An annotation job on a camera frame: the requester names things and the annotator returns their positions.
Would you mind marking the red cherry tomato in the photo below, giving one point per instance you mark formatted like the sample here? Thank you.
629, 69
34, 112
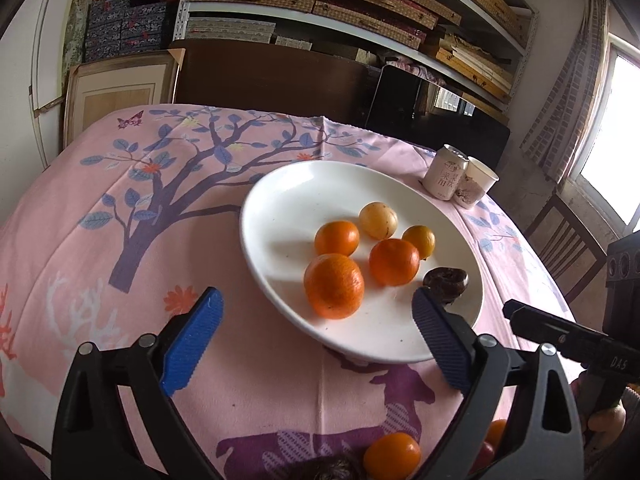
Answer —
482, 456

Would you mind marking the bright window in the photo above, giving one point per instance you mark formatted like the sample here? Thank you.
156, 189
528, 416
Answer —
612, 135

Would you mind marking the black cabinet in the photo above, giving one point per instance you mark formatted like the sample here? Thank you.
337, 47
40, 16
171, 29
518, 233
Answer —
465, 132

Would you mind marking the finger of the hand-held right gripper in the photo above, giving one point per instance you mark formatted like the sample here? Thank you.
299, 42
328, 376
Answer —
550, 330

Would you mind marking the small orange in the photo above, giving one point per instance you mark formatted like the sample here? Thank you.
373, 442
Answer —
420, 239

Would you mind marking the white paper cup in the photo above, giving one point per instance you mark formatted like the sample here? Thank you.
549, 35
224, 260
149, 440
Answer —
475, 185

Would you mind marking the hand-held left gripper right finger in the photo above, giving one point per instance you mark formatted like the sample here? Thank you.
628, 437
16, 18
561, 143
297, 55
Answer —
442, 345

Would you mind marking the white plate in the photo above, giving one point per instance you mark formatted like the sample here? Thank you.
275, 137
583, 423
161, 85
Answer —
300, 200

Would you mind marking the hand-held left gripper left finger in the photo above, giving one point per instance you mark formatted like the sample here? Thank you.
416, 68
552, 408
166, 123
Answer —
192, 340

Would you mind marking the beige cabinet door panel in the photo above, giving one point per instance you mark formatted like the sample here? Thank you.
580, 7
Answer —
120, 95

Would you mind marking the stack of yellow wooden boxes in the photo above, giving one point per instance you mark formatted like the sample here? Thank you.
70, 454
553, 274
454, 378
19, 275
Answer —
480, 65

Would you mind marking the dark water chestnut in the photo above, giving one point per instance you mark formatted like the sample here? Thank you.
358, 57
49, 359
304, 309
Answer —
330, 470
446, 282

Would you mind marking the person's right hand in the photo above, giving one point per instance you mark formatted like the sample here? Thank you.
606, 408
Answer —
607, 422

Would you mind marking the checked curtain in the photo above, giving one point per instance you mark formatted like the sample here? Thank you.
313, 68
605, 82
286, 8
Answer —
565, 85

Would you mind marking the white metal shelf rack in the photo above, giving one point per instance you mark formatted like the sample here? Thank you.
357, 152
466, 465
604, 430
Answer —
225, 8

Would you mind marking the brown wooden chair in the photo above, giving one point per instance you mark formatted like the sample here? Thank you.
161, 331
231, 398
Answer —
565, 245

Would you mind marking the white drink can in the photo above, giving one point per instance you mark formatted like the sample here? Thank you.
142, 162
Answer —
445, 175

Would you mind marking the stack of blue patterned boxes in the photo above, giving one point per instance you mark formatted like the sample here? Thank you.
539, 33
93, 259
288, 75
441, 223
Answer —
125, 25

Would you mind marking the large orange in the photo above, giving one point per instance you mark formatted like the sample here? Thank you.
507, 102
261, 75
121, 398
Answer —
334, 286

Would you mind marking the pink printed tablecloth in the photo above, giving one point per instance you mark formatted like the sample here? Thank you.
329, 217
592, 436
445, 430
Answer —
250, 410

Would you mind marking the stack of white patterned boxes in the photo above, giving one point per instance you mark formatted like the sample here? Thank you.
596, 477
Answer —
230, 27

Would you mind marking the yellow plum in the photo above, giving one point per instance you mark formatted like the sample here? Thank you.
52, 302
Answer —
378, 220

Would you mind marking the dark brown board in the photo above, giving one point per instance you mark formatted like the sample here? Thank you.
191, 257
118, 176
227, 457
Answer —
275, 80

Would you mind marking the white door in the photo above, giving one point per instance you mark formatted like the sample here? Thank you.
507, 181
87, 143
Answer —
30, 60

